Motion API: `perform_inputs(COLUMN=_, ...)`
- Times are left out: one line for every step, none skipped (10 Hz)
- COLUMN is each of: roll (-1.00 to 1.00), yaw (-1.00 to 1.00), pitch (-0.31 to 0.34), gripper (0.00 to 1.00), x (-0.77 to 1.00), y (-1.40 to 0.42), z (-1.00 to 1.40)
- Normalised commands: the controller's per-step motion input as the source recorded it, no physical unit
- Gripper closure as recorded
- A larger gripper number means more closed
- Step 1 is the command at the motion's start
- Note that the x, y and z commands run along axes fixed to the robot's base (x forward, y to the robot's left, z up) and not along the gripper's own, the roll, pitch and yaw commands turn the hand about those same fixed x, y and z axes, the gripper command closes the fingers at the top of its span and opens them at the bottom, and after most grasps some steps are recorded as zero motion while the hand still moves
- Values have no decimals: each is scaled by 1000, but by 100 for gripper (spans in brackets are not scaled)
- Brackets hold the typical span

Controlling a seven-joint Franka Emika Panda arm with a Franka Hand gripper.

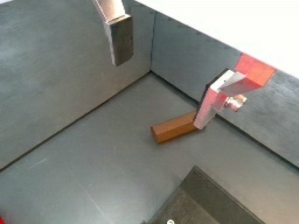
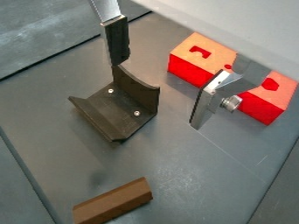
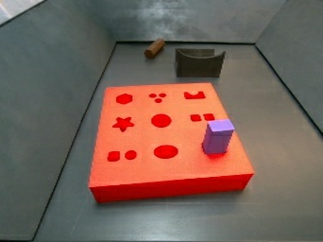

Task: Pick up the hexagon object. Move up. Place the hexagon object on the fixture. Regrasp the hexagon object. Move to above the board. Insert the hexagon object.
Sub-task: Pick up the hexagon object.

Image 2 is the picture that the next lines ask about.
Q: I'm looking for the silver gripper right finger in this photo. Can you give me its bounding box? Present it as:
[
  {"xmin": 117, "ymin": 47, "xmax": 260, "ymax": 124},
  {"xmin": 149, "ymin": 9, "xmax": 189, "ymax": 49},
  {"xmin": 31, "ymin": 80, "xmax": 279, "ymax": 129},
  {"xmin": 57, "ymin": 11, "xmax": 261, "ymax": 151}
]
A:
[{"xmin": 189, "ymin": 54, "xmax": 271, "ymax": 130}]

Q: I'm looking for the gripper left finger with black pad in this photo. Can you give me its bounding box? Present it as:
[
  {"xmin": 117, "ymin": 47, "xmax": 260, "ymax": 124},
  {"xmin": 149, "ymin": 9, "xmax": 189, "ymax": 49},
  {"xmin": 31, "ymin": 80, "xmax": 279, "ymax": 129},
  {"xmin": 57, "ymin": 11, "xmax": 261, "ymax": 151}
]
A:
[{"xmin": 89, "ymin": 0, "xmax": 132, "ymax": 67}]

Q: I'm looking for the brown hexagon prism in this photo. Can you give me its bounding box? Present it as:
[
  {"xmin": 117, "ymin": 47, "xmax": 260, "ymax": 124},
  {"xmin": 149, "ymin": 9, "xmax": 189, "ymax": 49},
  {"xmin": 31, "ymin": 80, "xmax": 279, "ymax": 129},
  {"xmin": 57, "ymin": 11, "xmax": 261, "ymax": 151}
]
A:
[{"xmin": 72, "ymin": 178, "xmax": 153, "ymax": 224}]

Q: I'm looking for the red shape sorting block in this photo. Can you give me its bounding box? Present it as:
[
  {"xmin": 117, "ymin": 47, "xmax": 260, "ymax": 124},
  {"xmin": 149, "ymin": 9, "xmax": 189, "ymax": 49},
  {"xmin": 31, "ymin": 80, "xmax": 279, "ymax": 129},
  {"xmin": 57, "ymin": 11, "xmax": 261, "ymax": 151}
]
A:
[{"xmin": 167, "ymin": 32, "xmax": 298, "ymax": 125}]

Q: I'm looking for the black curved holder stand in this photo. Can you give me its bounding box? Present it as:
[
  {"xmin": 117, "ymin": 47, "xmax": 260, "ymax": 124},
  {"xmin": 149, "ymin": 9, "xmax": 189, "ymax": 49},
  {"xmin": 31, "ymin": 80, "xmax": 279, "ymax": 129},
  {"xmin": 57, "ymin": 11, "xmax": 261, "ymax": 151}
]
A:
[{"xmin": 69, "ymin": 66, "xmax": 160, "ymax": 142}]

